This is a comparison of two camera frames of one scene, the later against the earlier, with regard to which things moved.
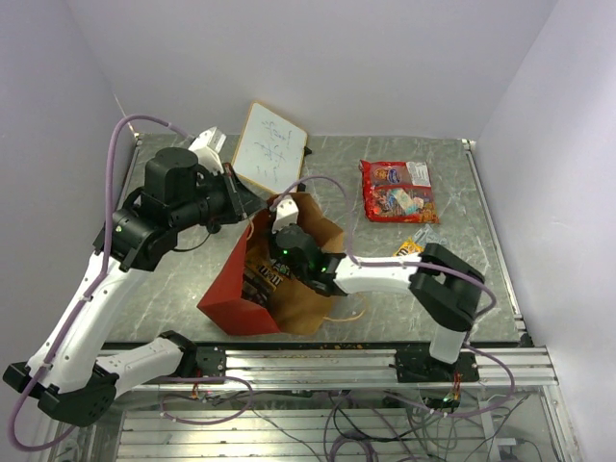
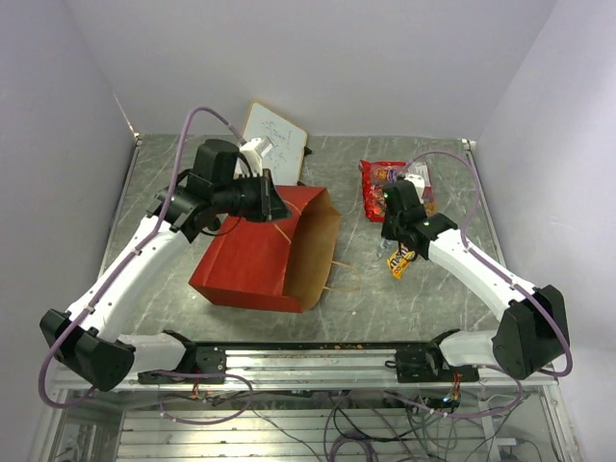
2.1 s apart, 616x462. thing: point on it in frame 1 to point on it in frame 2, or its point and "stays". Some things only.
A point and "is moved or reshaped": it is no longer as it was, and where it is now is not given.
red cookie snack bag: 397,192 stays
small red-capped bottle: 213,226 stays
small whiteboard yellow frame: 269,150 stays
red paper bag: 254,295 is moved or reshaped
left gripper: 243,200 to 269,204
